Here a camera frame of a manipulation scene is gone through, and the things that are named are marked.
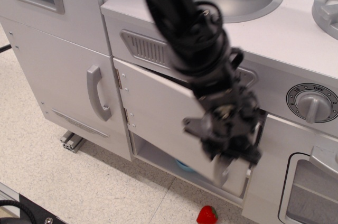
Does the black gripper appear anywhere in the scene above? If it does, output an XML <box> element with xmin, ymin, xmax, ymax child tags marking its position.
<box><xmin>183</xmin><ymin>77</ymin><xmax>261</xmax><ymax>165</ymax></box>

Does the silver cabinet door handle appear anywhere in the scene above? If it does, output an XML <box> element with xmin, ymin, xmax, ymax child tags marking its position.
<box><xmin>213</xmin><ymin>154</ymin><xmax>233</xmax><ymax>187</ymax></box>

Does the white cabinet door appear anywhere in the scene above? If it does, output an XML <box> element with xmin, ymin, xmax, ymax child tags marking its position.
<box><xmin>114</xmin><ymin>58</ymin><xmax>249</xmax><ymax>204</ymax></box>

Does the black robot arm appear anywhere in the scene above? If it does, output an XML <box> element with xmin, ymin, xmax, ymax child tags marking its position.
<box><xmin>145</xmin><ymin>0</ymin><xmax>261</xmax><ymax>164</ymax></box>

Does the blue bowl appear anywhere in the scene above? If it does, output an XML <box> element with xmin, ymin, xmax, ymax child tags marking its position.
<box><xmin>175</xmin><ymin>159</ymin><xmax>195</xmax><ymax>172</ymax></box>

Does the red toy strawberry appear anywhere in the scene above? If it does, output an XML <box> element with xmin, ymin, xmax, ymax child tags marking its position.
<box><xmin>196</xmin><ymin>206</ymin><xmax>218</xmax><ymax>224</ymax></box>

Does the oven door with window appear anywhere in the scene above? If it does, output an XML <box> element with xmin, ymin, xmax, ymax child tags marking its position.
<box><xmin>278</xmin><ymin>153</ymin><xmax>337</xmax><ymax>223</ymax></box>

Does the grey timer knob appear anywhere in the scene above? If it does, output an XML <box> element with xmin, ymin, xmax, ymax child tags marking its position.
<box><xmin>286</xmin><ymin>83</ymin><xmax>337</xmax><ymax>124</ymax></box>

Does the grey vent panel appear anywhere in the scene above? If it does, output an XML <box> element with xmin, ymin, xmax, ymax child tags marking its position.
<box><xmin>120</xmin><ymin>30</ymin><xmax>258</xmax><ymax>87</ymax></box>

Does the white toy kitchen body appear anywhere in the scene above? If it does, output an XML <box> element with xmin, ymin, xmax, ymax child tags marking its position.
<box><xmin>1</xmin><ymin>0</ymin><xmax>337</xmax><ymax>223</ymax></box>

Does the aluminium extrusion bar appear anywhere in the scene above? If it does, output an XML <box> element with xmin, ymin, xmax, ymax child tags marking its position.
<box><xmin>60</xmin><ymin>131</ymin><xmax>86</xmax><ymax>153</ymax></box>

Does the silver toy faucet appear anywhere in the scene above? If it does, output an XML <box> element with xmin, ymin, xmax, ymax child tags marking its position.
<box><xmin>312</xmin><ymin>0</ymin><xmax>337</xmax><ymax>40</ymax></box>

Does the white fridge lower door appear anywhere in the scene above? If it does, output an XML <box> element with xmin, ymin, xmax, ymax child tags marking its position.
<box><xmin>1</xmin><ymin>18</ymin><xmax>133</xmax><ymax>160</ymax></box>

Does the silver oven door handle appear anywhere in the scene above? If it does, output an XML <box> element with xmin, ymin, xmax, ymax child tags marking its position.
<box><xmin>309</xmin><ymin>146</ymin><xmax>337</xmax><ymax>179</ymax></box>

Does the silver fridge door handle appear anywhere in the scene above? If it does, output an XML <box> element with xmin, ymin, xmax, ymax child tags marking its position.
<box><xmin>86</xmin><ymin>64</ymin><xmax>111</xmax><ymax>122</ymax></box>

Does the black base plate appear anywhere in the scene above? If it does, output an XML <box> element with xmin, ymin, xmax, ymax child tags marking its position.
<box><xmin>1</xmin><ymin>194</ymin><xmax>66</xmax><ymax>224</ymax></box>

